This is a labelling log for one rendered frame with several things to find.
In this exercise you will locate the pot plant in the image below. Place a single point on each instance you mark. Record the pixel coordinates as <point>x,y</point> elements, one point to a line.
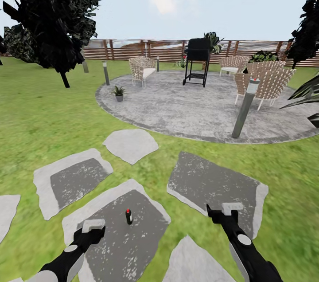
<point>119,93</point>

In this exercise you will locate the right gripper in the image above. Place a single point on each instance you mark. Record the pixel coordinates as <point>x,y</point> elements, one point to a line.
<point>219,218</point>

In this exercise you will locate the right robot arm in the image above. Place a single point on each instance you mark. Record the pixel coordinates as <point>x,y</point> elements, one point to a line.
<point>250,262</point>

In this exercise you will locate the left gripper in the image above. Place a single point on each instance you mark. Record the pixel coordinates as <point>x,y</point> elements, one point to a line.
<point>92,237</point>

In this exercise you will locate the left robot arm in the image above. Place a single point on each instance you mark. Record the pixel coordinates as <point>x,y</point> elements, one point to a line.
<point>66,266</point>

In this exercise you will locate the insectifuge atomizer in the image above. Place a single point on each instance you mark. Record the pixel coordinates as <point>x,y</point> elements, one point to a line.
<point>128,215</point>

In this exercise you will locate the charcoal grill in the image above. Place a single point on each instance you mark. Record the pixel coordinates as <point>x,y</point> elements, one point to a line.
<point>198,50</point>

